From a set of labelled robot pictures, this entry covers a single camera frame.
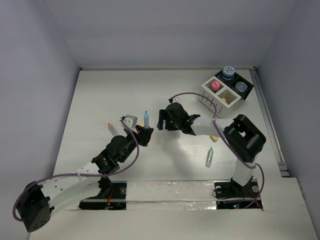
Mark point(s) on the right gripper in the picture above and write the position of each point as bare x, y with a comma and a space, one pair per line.
164, 114

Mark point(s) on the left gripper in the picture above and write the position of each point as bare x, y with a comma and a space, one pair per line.
143, 135

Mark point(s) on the blue marker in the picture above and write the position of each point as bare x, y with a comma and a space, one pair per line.
146, 120

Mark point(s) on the pink cap bottle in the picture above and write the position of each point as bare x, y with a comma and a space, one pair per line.
215, 86

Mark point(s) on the green marker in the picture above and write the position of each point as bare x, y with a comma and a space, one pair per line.
209, 158

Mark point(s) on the blue lid jar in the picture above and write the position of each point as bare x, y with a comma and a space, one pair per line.
228, 73

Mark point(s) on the clear jar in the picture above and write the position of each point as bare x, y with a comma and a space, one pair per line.
241, 86

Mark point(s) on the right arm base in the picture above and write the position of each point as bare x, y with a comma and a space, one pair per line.
231, 196

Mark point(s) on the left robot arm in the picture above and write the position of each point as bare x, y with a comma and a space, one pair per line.
41, 199

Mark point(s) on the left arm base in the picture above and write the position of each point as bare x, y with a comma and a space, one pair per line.
111, 199

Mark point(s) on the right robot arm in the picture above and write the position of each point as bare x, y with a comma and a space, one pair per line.
240, 135

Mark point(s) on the yellow cap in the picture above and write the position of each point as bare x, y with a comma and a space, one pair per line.
214, 138

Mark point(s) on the foil tape strip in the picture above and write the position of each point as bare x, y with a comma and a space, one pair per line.
187, 195

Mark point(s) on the black and white organizer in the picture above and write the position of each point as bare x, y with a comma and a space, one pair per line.
213, 100

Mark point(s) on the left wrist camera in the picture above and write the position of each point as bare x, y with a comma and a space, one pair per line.
129, 120

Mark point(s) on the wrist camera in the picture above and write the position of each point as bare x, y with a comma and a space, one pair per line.
175, 101
129, 120

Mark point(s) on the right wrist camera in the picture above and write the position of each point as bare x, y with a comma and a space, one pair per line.
175, 101

